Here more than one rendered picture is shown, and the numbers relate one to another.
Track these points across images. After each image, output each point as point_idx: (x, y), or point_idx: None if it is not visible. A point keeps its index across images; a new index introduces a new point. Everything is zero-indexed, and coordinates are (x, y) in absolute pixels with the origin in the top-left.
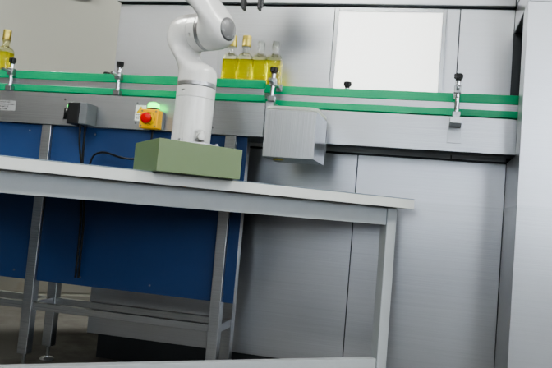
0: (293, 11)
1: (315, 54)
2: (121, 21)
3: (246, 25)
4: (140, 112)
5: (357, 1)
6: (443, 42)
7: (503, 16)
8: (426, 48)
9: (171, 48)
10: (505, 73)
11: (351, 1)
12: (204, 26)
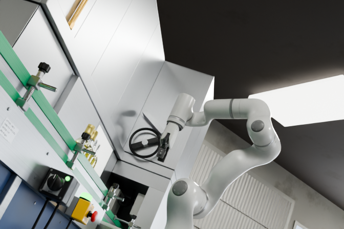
0: (91, 110)
1: None
2: (29, 24)
3: (76, 104)
4: (88, 206)
5: (104, 121)
6: (105, 168)
7: (114, 161)
8: (100, 168)
9: (191, 211)
10: None
11: (103, 119)
12: (210, 210)
